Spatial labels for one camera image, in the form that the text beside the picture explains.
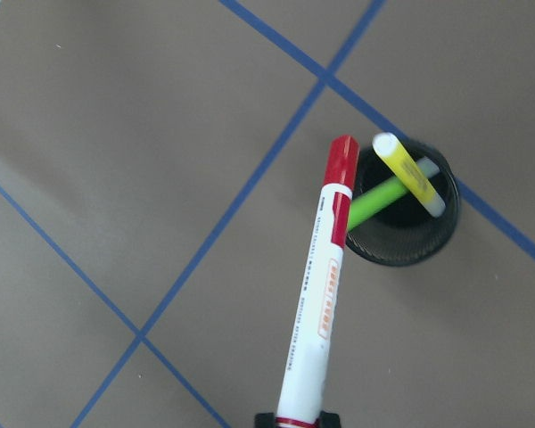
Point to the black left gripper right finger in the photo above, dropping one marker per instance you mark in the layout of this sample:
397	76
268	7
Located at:
329	420

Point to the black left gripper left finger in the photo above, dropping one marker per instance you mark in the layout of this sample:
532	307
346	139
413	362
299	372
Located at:
265	420

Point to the red white marker pen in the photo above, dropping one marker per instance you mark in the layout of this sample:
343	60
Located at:
301	397

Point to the green highlighter pen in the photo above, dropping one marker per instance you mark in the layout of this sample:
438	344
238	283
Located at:
384	195

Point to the black mesh pen holder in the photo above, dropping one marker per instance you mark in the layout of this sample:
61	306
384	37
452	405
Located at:
404	233

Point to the yellow highlighter pen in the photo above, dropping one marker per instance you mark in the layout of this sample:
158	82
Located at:
396	157

